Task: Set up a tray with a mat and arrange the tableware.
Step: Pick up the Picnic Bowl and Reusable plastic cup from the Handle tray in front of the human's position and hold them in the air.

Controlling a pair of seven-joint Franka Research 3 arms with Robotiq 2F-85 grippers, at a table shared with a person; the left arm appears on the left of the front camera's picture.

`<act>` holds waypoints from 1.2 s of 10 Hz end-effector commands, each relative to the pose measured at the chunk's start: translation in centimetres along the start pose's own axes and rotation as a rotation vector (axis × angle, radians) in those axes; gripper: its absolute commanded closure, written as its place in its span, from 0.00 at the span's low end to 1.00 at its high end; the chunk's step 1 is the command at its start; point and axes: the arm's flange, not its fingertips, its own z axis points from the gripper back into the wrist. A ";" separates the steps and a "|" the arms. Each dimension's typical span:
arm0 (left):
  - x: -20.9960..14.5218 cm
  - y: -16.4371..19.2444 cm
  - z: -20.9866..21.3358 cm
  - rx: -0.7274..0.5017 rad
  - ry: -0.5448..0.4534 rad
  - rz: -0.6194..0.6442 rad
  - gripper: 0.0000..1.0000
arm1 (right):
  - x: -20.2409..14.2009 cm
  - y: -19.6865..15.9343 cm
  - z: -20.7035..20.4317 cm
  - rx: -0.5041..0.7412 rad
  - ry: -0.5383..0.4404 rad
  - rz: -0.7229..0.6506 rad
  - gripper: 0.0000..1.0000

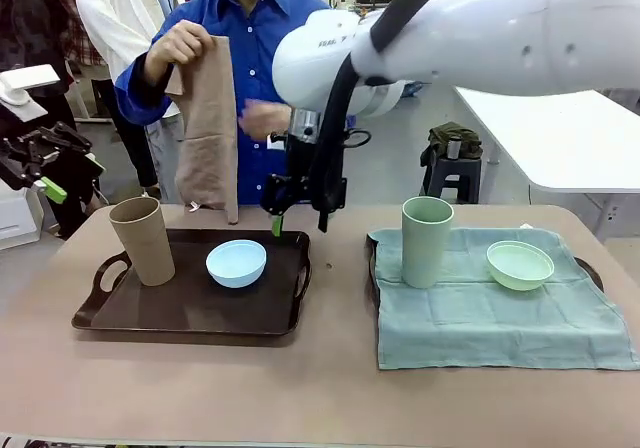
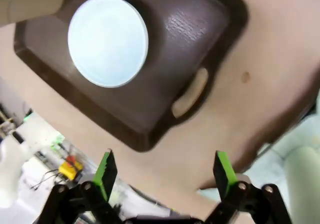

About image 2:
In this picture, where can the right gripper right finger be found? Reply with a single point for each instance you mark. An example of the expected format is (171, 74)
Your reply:
(225, 179)

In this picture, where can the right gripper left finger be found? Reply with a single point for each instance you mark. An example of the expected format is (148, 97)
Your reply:
(102, 181)

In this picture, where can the dark brown tray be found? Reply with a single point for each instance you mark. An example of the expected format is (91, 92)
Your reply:
(180, 46)

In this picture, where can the yellow emergency stop box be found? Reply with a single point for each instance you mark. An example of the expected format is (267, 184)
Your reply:
(70, 170)

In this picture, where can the light blue bowl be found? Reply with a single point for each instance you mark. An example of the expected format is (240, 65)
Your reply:
(107, 41)

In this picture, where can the tan tall cup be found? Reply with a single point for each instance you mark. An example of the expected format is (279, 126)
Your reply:
(30, 4)

